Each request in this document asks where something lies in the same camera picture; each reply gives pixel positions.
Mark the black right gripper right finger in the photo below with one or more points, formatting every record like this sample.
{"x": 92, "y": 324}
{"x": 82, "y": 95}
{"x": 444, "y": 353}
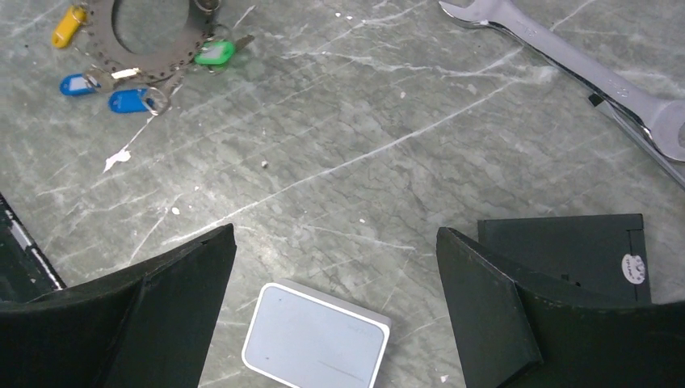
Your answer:
{"x": 517, "y": 327}

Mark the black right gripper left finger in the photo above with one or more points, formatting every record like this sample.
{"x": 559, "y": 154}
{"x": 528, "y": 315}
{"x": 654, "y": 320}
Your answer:
{"x": 146, "y": 325}

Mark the blue key tag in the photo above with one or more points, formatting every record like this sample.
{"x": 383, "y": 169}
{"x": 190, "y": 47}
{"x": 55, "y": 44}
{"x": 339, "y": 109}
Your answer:
{"x": 130, "y": 101}
{"x": 75, "y": 85}

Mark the green key tag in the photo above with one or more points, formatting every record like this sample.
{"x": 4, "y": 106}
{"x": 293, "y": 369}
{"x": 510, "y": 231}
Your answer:
{"x": 215, "y": 53}

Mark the yellow key tag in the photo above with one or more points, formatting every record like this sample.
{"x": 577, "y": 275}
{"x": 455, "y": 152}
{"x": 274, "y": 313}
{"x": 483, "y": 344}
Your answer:
{"x": 64, "y": 32}

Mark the black flat box with sticker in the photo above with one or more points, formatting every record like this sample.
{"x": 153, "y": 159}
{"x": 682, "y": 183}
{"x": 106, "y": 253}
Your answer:
{"x": 605, "y": 254}

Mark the chrome combination wrench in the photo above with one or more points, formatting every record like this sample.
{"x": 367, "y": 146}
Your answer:
{"x": 661, "y": 119}

